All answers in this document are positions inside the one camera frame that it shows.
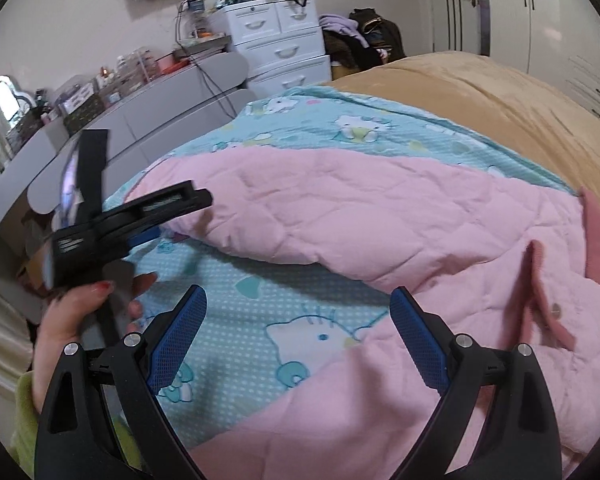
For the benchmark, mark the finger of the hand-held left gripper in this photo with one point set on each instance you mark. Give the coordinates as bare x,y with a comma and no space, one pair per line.
144,239
165,202

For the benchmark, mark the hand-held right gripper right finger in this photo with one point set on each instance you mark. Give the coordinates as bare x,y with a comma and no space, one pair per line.
420,342

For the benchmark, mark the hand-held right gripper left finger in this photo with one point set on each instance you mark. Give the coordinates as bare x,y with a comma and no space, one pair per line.
177,345

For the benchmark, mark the pink quilted coat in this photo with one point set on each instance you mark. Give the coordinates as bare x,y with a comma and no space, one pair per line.
380,220

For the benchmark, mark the dark clothes pile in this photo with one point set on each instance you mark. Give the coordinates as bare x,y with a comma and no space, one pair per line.
347,50

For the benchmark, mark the person's left hand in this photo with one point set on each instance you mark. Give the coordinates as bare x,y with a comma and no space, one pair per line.
62,330

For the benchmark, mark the blue cartoon print bed sheet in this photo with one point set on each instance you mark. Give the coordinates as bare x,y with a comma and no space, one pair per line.
280,310

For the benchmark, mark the black storage basket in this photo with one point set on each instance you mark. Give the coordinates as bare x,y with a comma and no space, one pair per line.
82,112

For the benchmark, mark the clear storage box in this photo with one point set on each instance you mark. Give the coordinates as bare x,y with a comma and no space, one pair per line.
137,65

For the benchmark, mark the silver framed mirror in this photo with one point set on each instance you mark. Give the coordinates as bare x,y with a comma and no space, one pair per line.
7,102

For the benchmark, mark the white plastic drawer cabinet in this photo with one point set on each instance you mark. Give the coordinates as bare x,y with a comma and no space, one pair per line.
275,50

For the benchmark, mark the cardboard box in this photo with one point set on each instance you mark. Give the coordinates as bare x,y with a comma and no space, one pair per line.
344,71

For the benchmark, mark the purple garment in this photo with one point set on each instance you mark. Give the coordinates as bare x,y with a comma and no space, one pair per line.
337,24

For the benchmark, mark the tan blanket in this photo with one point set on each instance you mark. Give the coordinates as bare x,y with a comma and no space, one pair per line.
480,95

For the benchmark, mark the black backpack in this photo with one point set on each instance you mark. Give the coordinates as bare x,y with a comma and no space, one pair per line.
382,32

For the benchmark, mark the white room door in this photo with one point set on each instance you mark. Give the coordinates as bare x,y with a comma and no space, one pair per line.
455,15

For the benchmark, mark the white wardrobe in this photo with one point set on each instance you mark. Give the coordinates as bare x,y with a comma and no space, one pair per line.
555,20

